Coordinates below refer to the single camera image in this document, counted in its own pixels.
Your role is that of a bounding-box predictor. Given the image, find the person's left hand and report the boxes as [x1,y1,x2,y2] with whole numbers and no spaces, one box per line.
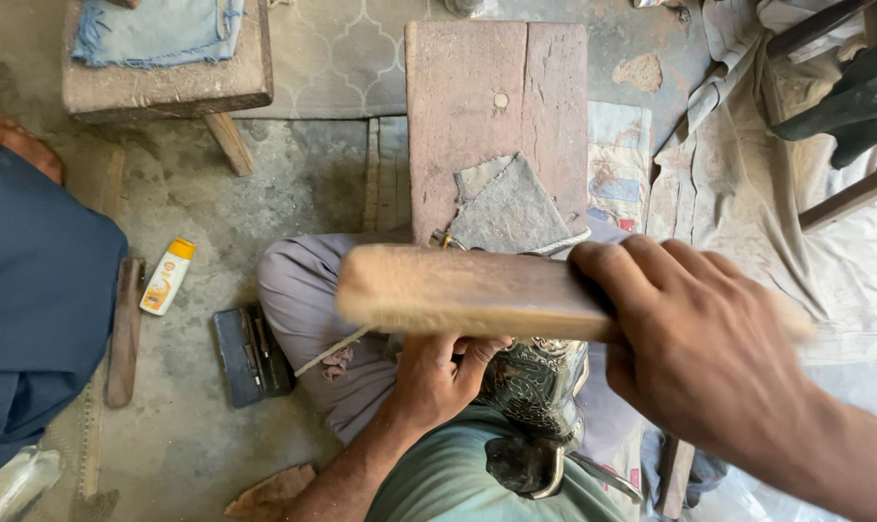
[389,334,514,438]

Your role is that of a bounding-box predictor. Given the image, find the person's right hand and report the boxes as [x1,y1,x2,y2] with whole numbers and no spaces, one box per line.
[568,234,819,465]

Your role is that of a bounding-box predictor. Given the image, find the wooden mallet block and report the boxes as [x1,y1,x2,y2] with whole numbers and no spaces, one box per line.
[334,243,816,344]

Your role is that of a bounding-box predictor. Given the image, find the embossed silver metal vessel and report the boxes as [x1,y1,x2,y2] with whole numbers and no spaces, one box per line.
[474,337,591,501]

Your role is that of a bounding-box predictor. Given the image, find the dusty beige cloth sheet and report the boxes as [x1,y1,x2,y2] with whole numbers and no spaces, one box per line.
[645,0,877,436]

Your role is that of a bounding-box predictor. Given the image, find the dark metal tool box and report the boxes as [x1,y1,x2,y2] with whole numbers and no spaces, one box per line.
[213,302,296,409]

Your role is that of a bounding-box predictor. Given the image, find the printed plastic sack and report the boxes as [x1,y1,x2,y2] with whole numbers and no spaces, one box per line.
[587,101,653,234]

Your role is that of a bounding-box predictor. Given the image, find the brown stone piece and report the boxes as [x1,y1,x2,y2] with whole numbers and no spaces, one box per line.
[224,464,316,522]

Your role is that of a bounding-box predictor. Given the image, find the grey sandpaper sheet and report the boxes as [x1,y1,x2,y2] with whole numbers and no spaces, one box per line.
[449,152,573,253]

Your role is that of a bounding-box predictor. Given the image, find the reddish wooden work bench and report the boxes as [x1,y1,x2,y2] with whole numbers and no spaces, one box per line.
[405,20,590,244]

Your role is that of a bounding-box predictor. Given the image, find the white bottle with yellow cap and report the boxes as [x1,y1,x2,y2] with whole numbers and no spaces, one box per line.
[140,238,196,316]

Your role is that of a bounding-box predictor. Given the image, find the dark green cloth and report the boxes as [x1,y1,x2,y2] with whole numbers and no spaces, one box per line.
[770,40,877,170]

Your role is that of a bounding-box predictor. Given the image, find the brown wooden stick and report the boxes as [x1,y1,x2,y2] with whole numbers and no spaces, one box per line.
[105,257,146,409]

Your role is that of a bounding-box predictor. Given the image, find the patterned grey mat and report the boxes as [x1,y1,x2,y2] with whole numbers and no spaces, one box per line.
[231,0,439,120]

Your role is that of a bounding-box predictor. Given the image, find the wooden stool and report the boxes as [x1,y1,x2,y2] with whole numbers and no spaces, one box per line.
[61,0,274,178]

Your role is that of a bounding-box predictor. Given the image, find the clear plastic bag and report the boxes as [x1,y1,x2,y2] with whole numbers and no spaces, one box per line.
[0,446,64,522]

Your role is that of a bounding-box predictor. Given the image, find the blue denim cloth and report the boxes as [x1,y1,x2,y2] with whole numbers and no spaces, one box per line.
[72,0,245,69]

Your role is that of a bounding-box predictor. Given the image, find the white string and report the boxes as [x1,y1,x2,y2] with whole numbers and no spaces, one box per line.
[294,324,375,378]

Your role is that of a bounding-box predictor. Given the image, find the wooden chair frame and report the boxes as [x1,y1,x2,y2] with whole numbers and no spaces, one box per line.
[761,0,877,233]

